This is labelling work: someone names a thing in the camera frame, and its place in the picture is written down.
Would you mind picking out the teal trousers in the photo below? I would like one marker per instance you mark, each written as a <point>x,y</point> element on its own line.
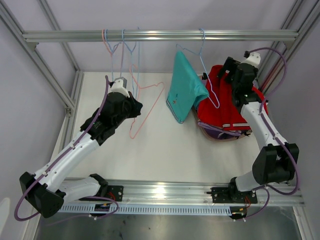
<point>186,89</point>

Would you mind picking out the black mounting plate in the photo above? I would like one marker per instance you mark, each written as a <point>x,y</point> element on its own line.
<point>115,192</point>
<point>226,195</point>

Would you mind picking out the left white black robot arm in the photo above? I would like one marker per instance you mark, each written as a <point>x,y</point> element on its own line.
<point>45,189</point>

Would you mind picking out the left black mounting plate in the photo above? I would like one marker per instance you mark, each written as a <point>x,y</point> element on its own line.
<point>115,192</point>

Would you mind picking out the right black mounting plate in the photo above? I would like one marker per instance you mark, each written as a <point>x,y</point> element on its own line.
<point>226,195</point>

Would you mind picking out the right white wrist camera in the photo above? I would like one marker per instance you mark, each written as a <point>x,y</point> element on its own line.
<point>252,58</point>

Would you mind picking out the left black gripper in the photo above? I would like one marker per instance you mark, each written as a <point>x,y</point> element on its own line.
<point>133,102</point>

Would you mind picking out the light blue wire hanger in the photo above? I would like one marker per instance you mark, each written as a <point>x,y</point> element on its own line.
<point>115,47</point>

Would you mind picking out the slotted grey cable duct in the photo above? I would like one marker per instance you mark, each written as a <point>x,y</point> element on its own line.
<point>140,209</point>

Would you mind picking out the pale blue wire hanger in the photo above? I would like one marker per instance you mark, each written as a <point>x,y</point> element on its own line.
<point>207,75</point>

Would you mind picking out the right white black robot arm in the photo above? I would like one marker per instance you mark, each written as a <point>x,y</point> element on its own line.
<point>277,158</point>

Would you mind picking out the aluminium hanging rail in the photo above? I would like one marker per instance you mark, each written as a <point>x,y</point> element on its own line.
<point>76,36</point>

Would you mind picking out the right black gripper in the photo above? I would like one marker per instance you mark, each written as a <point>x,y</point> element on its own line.
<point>230,65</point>

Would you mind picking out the lilac trousers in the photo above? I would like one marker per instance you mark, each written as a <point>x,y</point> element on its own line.
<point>217,133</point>

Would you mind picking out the red trousers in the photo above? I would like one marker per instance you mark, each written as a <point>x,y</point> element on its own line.
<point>227,116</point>

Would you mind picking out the translucent brown plastic basin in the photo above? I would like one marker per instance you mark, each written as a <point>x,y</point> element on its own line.
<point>216,115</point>

